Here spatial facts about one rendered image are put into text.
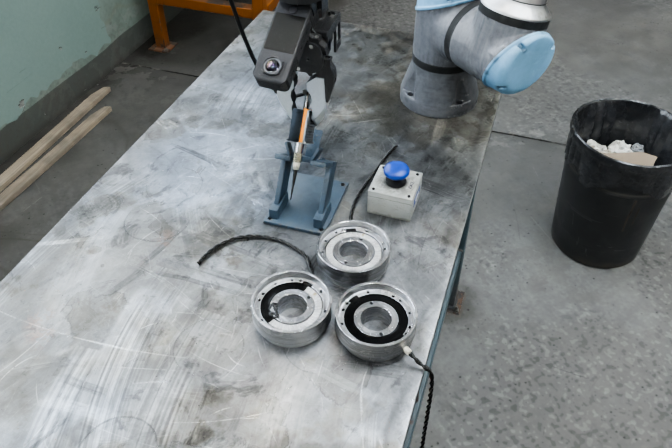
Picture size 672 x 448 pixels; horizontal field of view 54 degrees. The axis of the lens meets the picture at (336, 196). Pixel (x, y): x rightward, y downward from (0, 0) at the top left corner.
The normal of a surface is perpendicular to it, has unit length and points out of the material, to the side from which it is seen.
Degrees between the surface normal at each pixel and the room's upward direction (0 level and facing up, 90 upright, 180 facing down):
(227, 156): 0
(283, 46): 33
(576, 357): 0
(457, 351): 0
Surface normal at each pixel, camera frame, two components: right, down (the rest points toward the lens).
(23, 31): 0.95, 0.21
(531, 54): 0.51, 0.65
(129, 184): 0.00, -0.76
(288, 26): -0.11, -0.30
